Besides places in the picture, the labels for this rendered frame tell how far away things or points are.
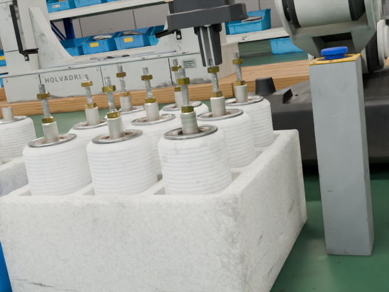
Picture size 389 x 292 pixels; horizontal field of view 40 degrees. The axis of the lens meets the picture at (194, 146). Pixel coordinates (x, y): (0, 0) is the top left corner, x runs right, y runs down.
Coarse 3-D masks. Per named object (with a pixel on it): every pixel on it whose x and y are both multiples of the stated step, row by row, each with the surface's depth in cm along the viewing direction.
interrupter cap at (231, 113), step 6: (234, 108) 86; (204, 114) 85; (210, 114) 85; (228, 114) 84; (234, 114) 81; (240, 114) 82; (198, 120) 82; (204, 120) 81; (210, 120) 81; (216, 120) 80
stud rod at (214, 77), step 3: (210, 60) 82; (210, 63) 82; (210, 66) 82; (213, 66) 82; (216, 72) 82; (213, 75) 82; (216, 75) 82; (213, 78) 82; (216, 78) 82; (213, 81) 82; (216, 81) 82; (213, 84) 83; (216, 84) 82; (213, 87) 83; (216, 87) 83; (213, 90) 83; (216, 90) 83
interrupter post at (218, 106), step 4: (212, 100) 83; (216, 100) 82; (220, 100) 82; (224, 100) 83; (212, 104) 83; (216, 104) 82; (220, 104) 82; (224, 104) 83; (212, 108) 83; (216, 108) 83; (220, 108) 83; (224, 108) 83; (212, 112) 83; (216, 112) 83; (220, 112) 83; (224, 112) 83; (216, 116) 83
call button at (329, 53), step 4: (328, 48) 83; (332, 48) 81; (336, 48) 80; (340, 48) 80; (344, 48) 80; (324, 52) 81; (328, 52) 81; (332, 52) 80; (336, 52) 80; (340, 52) 80; (344, 52) 80; (324, 56) 82; (328, 56) 81; (332, 56) 81; (336, 56) 81; (340, 56) 81; (344, 56) 81
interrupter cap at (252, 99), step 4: (248, 96) 97; (252, 96) 97; (256, 96) 96; (260, 96) 95; (228, 100) 97; (232, 100) 96; (248, 100) 95; (252, 100) 92; (256, 100) 91; (260, 100) 92; (228, 104) 92; (232, 104) 91; (236, 104) 91; (240, 104) 91; (244, 104) 91; (248, 104) 91
